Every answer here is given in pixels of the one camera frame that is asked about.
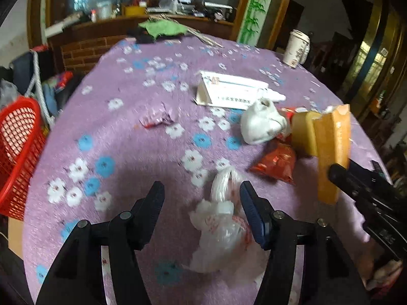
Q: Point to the green cloth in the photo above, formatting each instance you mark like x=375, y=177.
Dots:
x=162, y=28

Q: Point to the white plastic bag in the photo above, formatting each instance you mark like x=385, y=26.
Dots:
x=219, y=232

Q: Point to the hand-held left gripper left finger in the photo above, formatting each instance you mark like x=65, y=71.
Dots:
x=152, y=203

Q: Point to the black cloth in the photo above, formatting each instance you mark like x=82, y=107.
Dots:
x=144, y=36

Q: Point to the crumpled pink wrapper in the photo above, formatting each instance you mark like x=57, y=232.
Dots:
x=157, y=117

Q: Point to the yellow cardboard box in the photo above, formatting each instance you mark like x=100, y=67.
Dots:
x=303, y=133

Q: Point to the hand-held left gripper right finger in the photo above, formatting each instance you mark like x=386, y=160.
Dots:
x=254, y=216

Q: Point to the red snack packet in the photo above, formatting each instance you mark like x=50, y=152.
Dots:
x=276, y=163

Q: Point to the bundle of thin sticks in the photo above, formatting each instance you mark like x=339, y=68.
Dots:
x=203, y=36

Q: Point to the bamboo wall sticker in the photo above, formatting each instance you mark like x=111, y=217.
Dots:
x=254, y=6

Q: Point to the white carton box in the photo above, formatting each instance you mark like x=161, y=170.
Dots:
x=229, y=93

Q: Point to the colourful plastic bag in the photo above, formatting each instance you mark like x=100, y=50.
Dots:
x=58, y=84

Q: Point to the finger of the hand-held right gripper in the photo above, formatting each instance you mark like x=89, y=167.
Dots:
x=346, y=179
x=365, y=171

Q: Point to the white wrapper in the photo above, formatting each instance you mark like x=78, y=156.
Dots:
x=260, y=124

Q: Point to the red plastic basket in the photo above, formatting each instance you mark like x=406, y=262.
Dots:
x=19, y=152

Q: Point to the wooden counter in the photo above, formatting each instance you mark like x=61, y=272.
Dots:
x=101, y=38

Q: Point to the orange sponge block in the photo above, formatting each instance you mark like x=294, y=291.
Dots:
x=332, y=152

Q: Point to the purple floral tablecloth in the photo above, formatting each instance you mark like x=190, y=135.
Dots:
x=127, y=152

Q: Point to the dark bag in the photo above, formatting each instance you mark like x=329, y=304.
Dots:
x=22, y=66

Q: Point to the printed paper cup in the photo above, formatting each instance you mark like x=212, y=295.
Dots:
x=294, y=49

